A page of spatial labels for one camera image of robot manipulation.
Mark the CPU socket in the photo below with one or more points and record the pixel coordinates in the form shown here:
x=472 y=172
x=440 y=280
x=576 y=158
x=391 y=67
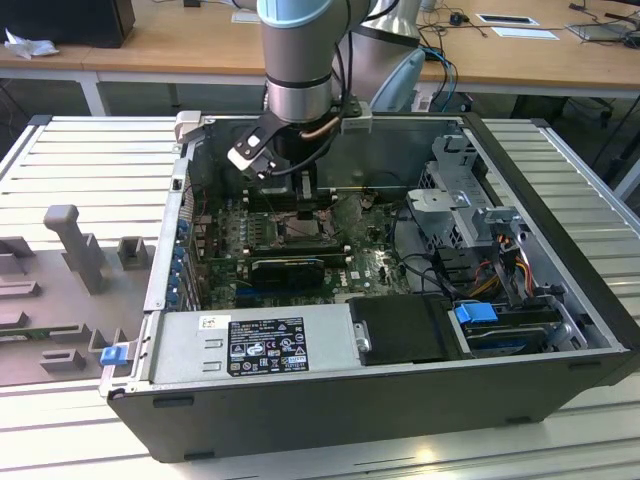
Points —
x=300 y=235

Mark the black open PC case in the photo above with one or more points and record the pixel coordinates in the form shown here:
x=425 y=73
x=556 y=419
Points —
x=325 y=415

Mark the grey case latch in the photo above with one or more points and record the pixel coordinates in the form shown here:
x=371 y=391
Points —
x=189 y=125

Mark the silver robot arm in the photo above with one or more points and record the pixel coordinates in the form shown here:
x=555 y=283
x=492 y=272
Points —
x=300 y=50

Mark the white paper sheet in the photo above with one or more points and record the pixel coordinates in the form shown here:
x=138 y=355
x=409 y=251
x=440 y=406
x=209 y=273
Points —
x=525 y=33

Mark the blue case latch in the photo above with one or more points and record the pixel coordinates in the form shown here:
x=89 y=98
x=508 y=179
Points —
x=112 y=356

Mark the silver power supply unit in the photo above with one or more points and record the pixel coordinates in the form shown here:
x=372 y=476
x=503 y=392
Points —
x=190 y=345

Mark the wooden desk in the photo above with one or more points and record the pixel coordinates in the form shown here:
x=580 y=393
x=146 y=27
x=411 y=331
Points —
x=200 y=40

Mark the black graphics card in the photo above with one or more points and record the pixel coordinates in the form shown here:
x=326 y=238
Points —
x=287 y=275

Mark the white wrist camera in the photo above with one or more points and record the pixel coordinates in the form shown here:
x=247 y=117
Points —
x=245 y=157

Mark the black plastic shroud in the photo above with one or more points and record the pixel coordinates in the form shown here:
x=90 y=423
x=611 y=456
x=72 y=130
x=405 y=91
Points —
x=400 y=330

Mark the blue disk carrier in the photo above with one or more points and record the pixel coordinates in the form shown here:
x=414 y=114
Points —
x=475 y=312

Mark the black box on desk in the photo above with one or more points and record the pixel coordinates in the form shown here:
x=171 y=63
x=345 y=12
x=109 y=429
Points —
x=65 y=20

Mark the thin metal locking lever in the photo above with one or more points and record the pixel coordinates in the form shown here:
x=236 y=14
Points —
x=285 y=235
x=272 y=207

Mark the grey parts rack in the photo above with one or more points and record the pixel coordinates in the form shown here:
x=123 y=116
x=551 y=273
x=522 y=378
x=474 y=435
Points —
x=50 y=310

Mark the green motherboard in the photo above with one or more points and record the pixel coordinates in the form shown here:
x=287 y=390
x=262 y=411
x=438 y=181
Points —
x=370 y=260

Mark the grey metal drive cage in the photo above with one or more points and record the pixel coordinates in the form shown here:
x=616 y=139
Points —
x=440 y=200

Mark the crumpled white paper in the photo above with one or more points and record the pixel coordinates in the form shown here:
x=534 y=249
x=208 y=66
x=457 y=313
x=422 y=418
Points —
x=30 y=46

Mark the grey camera bracket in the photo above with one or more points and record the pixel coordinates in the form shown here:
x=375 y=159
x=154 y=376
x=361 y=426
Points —
x=357 y=119

